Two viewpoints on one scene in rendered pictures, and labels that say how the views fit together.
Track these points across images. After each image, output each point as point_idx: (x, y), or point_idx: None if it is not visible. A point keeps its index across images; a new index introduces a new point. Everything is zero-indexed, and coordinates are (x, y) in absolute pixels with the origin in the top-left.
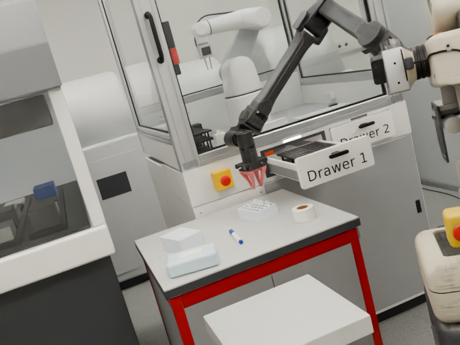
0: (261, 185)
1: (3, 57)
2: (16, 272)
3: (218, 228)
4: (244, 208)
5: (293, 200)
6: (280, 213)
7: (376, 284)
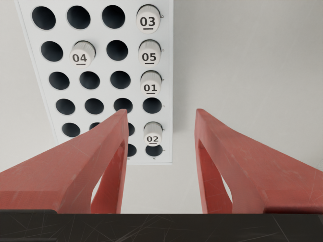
0: (195, 128)
1: None
2: None
3: None
4: (52, 40)
5: (322, 73)
6: (177, 137)
7: None
